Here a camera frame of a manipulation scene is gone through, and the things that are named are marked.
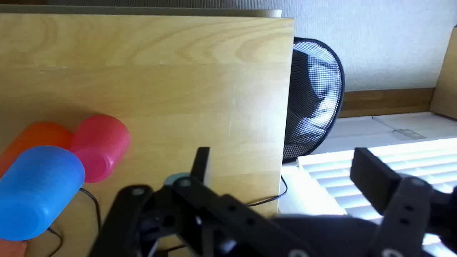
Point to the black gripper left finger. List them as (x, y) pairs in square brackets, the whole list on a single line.
[(144, 223)]

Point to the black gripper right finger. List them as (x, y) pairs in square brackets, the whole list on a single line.
[(405, 209)]

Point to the blue plastic cup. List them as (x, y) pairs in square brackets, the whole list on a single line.
[(38, 190)]

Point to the white window blinds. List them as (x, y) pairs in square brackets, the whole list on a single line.
[(334, 176)]

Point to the red plastic cup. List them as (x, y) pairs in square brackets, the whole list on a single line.
[(102, 143)]

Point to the wooden baseboard strip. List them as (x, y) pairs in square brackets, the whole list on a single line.
[(381, 102)]

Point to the orange plastic cup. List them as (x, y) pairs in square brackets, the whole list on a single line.
[(38, 136)]

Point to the light wooden furniture panel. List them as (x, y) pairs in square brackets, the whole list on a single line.
[(448, 76)]

